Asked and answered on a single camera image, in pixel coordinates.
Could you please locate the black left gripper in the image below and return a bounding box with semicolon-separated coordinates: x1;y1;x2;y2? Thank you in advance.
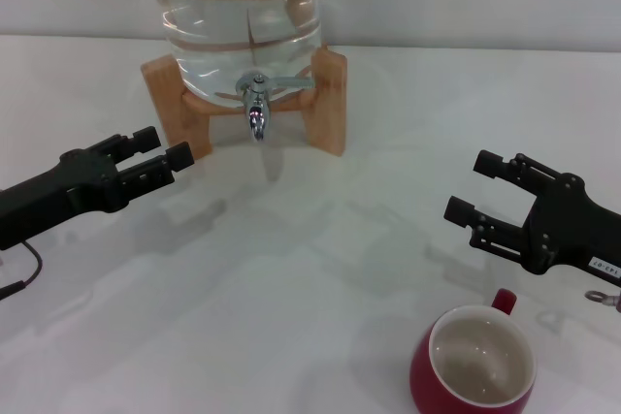
0;126;196;251

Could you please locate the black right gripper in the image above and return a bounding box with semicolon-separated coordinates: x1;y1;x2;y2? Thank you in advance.
443;149;621;284

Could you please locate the chrome faucet tap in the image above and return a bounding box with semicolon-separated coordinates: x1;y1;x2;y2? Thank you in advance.
236;72;316;143

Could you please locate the red cup with white inside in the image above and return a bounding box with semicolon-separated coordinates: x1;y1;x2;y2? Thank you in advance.
409;287;539;414

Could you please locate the clear glass water dispenser jar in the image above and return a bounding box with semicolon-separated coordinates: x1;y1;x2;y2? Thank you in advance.
147;0;324;110

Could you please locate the wooden dispenser stand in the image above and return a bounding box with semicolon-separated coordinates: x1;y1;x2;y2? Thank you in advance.
140;44;348;167

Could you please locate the grey right wrist connector cable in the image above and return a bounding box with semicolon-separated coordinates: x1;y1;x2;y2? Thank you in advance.
585;289;621;312

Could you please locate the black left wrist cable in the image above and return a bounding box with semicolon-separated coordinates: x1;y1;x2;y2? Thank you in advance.
0;239;44;302

